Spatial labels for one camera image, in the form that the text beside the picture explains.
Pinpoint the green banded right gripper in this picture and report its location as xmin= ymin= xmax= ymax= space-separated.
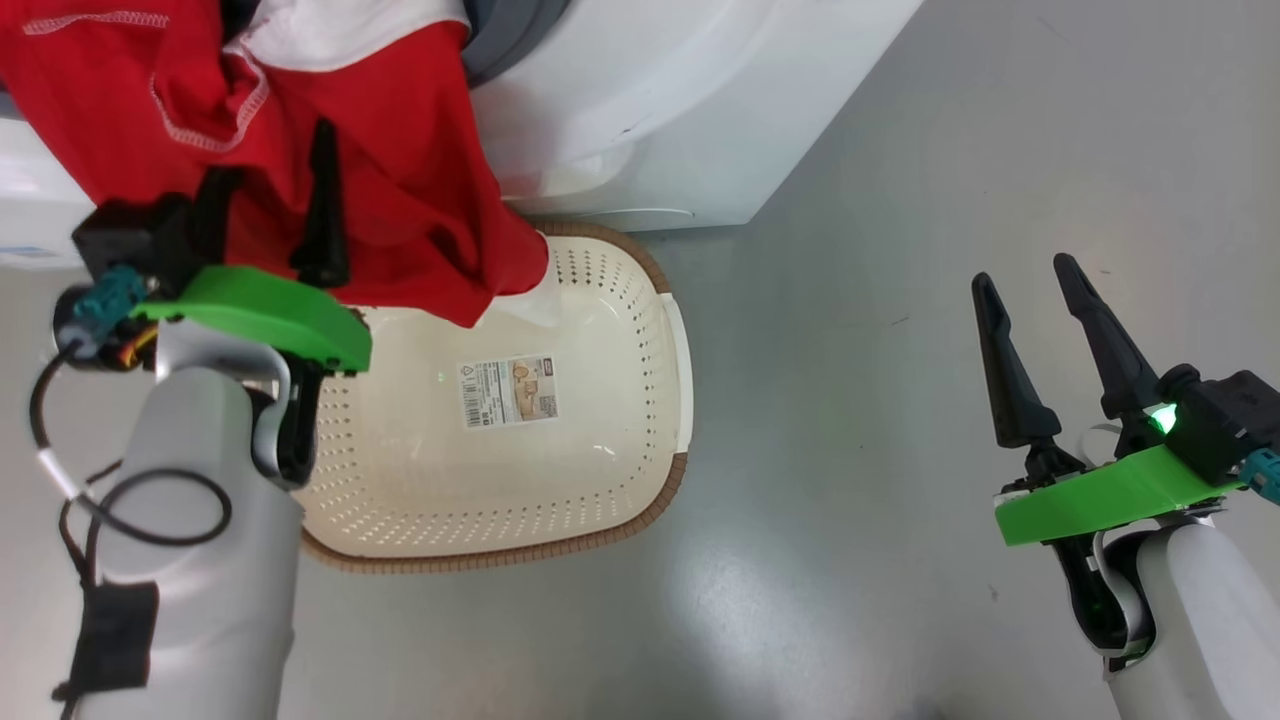
xmin=972 ymin=253 xmax=1247 ymax=657

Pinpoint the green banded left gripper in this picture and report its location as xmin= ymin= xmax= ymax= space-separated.
xmin=130 ymin=118 xmax=374 ymax=491

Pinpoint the red basketball jersey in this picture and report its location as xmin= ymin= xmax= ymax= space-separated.
xmin=0 ymin=0 xmax=551 ymax=329

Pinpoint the paper basket label sticker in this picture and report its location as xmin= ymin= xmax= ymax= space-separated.
xmin=458 ymin=355 xmax=559 ymax=429

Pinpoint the cream perforated laundry basket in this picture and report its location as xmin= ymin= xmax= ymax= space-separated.
xmin=290 ymin=222 xmax=693 ymax=574

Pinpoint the white washing machine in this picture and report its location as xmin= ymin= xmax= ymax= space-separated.
xmin=0 ymin=0 xmax=926 ymax=271

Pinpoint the teal cable connector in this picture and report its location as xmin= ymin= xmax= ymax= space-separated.
xmin=55 ymin=263 xmax=151 ymax=351
xmin=1240 ymin=447 xmax=1280 ymax=507

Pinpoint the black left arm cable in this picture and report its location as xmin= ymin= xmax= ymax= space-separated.
xmin=28 ymin=345 xmax=234 ymax=591

